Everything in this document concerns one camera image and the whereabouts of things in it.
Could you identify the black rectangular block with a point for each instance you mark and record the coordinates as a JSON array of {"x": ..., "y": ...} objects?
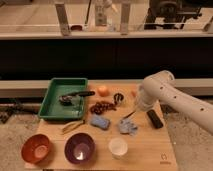
[{"x": 157, "y": 123}]

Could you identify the blue sponge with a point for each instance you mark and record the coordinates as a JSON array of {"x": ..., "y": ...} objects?
[{"x": 100, "y": 122}]

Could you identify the white cup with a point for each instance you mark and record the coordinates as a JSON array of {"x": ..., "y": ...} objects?
[{"x": 118, "y": 147}]

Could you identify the wooden board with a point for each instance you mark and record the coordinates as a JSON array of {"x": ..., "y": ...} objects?
[{"x": 150, "y": 149}]

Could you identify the green plastic tray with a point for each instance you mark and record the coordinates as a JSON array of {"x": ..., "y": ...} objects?
[{"x": 52, "y": 110}]

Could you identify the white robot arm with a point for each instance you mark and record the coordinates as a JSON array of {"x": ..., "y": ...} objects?
[{"x": 159, "y": 86}]

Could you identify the crumpled blue cloth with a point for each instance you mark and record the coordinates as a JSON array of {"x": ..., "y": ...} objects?
[{"x": 126, "y": 126}]

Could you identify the orange carrot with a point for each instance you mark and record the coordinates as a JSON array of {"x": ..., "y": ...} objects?
[{"x": 134, "y": 93}]

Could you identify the yellow banana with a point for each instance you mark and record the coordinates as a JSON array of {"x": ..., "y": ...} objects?
[{"x": 71, "y": 126}]

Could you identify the orange bowl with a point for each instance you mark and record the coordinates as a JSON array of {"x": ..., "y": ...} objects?
[{"x": 36, "y": 148}]

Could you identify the black handled ladle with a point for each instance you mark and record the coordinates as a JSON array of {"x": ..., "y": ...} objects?
[{"x": 67, "y": 98}]

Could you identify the metal cup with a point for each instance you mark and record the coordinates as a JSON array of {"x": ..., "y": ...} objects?
[{"x": 118, "y": 98}]

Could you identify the bunch of dark grapes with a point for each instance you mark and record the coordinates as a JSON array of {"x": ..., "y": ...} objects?
[{"x": 102, "y": 106}]

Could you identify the orange fruit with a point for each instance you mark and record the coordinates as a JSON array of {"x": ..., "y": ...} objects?
[{"x": 103, "y": 91}]

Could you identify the purple bowl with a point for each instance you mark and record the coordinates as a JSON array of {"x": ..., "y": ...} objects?
[{"x": 79, "y": 148}]

